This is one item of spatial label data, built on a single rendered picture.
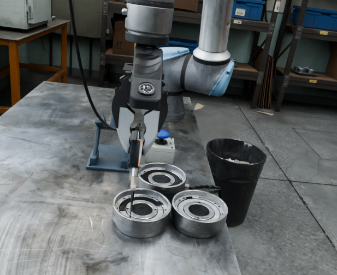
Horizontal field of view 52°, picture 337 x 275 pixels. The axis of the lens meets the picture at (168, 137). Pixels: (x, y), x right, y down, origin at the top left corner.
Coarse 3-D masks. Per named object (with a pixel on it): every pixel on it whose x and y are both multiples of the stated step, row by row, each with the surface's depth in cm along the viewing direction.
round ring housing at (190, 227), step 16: (192, 192) 69; (208, 192) 69; (176, 208) 65; (192, 208) 67; (208, 208) 66; (224, 208) 66; (176, 224) 64; (192, 224) 61; (208, 224) 60; (224, 224) 64
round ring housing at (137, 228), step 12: (144, 192) 68; (156, 192) 67; (144, 204) 65; (168, 204) 64; (120, 216) 59; (132, 216) 61; (144, 216) 61; (168, 216) 62; (120, 228) 61; (132, 228) 59; (144, 228) 59; (156, 228) 60
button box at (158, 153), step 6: (156, 138) 90; (168, 138) 91; (156, 144) 87; (162, 144) 87; (168, 144) 88; (150, 150) 85; (156, 150) 85; (162, 150) 85; (168, 150) 85; (174, 150) 85; (150, 156) 86; (156, 156) 86; (162, 156) 86; (168, 156) 86; (150, 162) 86; (156, 162) 86; (162, 162) 86; (168, 162) 86
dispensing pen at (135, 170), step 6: (138, 126) 63; (138, 132) 63; (138, 138) 63; (132, 144) 61; (138, 144) 61; (132, 150) 61; (138, 150) 61; (132, 156) 60; (138, 156) 61; (132, 162) 60; (132, 168) 62; (138, 168) 62; (132, 174) 61; (132, 180) 61; (132, 186) 61; (132, 192) 61; (132, 198) 61; (132, 204) 61
